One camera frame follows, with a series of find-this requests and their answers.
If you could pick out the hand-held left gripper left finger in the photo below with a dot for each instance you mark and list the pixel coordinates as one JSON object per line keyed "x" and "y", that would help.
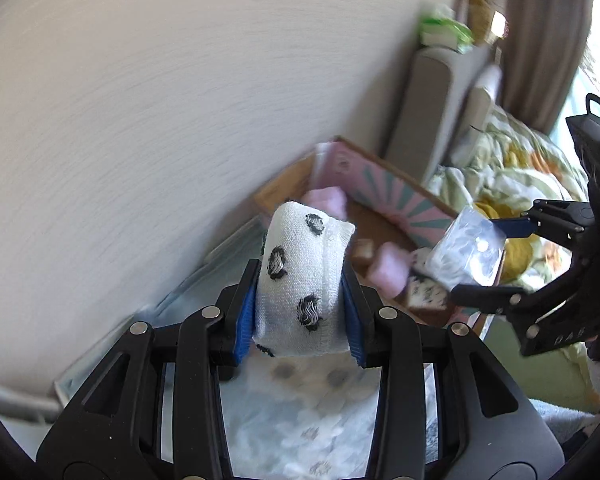
{"x": 245, "y": 317}

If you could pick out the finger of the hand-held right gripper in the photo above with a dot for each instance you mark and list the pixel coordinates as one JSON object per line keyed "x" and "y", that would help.
{"x": 490, "y": 296}
{"x": 512, "y": 227}

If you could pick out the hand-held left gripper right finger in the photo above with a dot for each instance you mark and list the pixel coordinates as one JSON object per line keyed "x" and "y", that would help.
{"x": 352, "y": 310}

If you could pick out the clear bag of printed cloth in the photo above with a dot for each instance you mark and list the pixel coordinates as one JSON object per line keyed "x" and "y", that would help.
{"x": 465, "y": 250}

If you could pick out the pink fluffy sock roll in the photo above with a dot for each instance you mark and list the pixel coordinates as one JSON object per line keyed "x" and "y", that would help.
{"x": 390, "y": 270}
{"x": 325, "y": 197}

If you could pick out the white black-spotted sock roll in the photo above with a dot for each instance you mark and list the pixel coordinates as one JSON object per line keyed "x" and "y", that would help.
{"x": 300, "y": 270}

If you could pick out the cardboard box with pink sunburst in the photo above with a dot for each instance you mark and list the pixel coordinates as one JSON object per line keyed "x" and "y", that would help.
{"x": 410, "y": 200}

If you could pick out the white desktop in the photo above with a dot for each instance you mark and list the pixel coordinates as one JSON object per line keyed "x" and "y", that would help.
{"x": 95, "y": 360}

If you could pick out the green floral blanket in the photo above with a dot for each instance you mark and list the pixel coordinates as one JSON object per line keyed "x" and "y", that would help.
{"x": 520, "y": 160}

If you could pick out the green bed sheet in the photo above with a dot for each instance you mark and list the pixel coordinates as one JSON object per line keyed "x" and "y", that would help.
{"x": 505, "y": 375}

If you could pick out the blue floral cloth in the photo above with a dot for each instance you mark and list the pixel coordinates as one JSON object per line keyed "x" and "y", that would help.
{"x": 300, "y": 410}

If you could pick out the beige pillow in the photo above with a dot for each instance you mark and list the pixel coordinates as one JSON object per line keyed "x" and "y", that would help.
{"x": 480, "y": 105}

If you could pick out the grey padded headboard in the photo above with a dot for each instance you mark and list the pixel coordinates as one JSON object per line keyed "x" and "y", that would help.
{"x": 425, "y": 110}

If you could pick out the pink paper packet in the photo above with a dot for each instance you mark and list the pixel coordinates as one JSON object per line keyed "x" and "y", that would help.
{"x": 330, "y": 165}

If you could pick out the grey fuzzy cloth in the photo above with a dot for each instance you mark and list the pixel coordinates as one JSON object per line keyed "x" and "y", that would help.
{"x": 565, "y": 425}

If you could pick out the brown curtain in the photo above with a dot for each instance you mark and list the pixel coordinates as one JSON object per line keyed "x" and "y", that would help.
{"x": 540, "y": 35}

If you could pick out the green tissue pack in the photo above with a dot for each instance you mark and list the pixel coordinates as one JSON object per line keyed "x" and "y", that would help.
{"x": 445, "y": 30}

